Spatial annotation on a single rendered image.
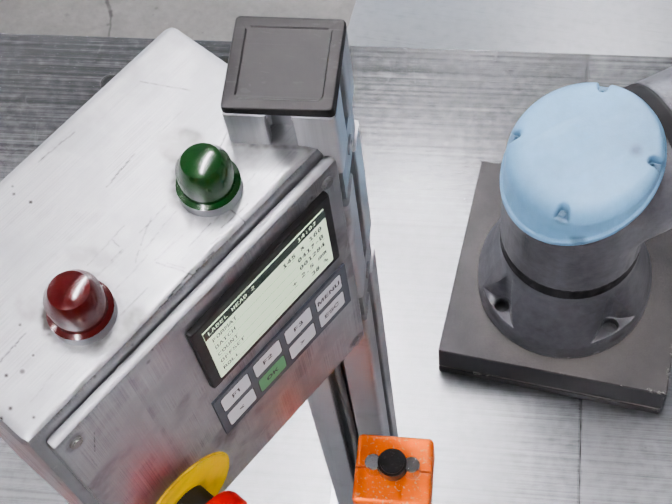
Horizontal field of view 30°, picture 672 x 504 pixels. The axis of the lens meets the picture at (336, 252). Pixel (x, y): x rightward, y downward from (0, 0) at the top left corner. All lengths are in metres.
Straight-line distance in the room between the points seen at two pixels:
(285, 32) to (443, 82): 0.81
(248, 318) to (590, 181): 0.45
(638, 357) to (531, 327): 0.10
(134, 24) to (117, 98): 1.95
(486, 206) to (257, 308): 0.67
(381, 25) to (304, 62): 0.86
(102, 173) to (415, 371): 0.68
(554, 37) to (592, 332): 0.38
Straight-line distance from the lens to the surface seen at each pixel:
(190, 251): 0.49
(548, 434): 1.13
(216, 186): 0.48
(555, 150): 0.94
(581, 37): 1.34
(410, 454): 0.74
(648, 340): 1.12
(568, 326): 1.07
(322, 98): 0.48
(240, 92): 0.49
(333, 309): 0.60
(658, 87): 0.99
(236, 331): 0.52
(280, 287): 0.52
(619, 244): 0.97
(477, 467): 1.12
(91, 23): 2.51
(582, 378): 1.10
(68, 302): 0.46
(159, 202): 0.50
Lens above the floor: 1.90
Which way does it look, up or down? 62 degrees down
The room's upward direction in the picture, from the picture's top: 11 degrees counter-clockwise
